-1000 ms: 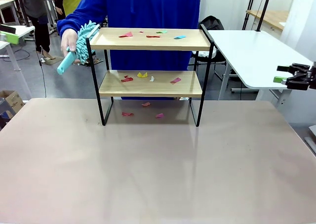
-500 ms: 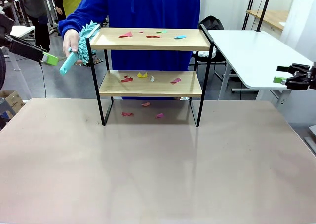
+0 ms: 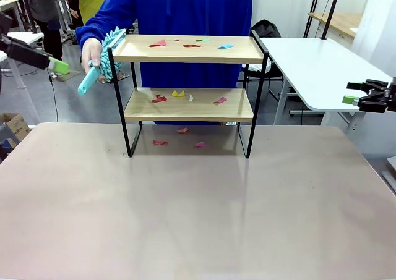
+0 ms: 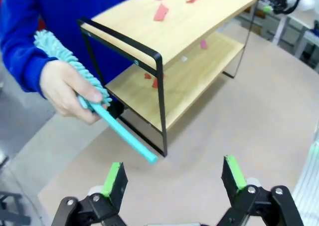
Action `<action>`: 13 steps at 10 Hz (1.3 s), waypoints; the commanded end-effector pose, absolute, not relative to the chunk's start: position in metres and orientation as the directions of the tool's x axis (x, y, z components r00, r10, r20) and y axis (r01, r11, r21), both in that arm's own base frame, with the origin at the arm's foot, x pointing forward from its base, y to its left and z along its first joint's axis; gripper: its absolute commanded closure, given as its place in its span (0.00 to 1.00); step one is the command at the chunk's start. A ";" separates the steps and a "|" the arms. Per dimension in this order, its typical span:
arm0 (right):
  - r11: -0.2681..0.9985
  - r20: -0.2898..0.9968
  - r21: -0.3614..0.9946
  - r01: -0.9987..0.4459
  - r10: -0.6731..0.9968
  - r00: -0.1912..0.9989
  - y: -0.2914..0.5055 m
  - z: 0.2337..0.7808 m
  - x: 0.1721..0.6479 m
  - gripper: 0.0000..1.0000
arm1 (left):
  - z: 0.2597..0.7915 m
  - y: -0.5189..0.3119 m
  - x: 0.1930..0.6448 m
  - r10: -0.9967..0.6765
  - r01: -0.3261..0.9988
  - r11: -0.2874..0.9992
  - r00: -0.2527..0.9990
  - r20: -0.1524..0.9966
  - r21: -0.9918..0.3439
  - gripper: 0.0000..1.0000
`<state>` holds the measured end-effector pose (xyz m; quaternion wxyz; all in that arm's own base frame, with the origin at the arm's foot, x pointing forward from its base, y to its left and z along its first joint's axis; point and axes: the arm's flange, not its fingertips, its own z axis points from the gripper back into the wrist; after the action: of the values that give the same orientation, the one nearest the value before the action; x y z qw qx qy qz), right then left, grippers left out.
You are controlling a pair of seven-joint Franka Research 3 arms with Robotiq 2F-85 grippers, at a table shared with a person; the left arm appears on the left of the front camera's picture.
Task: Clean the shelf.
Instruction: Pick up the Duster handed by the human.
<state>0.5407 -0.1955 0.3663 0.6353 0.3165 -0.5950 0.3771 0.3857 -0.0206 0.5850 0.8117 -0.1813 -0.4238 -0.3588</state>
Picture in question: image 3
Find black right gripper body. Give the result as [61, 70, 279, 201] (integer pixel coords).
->
[385, 77, 396, 112]

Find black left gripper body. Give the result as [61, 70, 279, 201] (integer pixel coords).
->
[0, 35, 53, 71]

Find teal microfibre duster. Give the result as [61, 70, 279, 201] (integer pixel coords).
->
[77, 26, 127, 96]

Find person's right forearm blue sleeve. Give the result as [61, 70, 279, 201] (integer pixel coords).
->
[75, 14, 124, 48]

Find person's right hand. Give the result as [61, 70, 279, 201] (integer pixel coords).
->
[80, 38, 105, 74]

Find white desk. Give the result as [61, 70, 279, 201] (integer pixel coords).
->
[0, 31, 45, 89]

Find light wooden desk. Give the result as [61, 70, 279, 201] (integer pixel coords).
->
[0, 0, 25, 30]

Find background person dark clothes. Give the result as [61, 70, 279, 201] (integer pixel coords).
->
[18, 0, 64, 61]

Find white side table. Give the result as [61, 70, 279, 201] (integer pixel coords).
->
[258, 37, 394, 135]

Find wooden top table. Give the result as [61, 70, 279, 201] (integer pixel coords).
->
[308, 12, 363, 39]

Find brown cardboard box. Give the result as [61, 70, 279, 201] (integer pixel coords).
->
[0, 112, 32, 148]

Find yellow plastic bag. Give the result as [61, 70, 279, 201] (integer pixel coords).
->
[79, 0, 110, 25]

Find black stand pole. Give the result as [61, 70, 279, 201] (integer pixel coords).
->
[321, 0, 343, 40]

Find black office chair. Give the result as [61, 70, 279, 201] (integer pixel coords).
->
[249, 19, 284, 80]

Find person's blue hoodie torso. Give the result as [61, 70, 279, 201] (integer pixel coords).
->
[98, 0, 254, 126]

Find black hanging cable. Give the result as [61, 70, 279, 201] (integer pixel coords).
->
[47, 69, 59, 123]

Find black frame wooden two-tier shelf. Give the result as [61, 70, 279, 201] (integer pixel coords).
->
[106, 29, 269, 159]

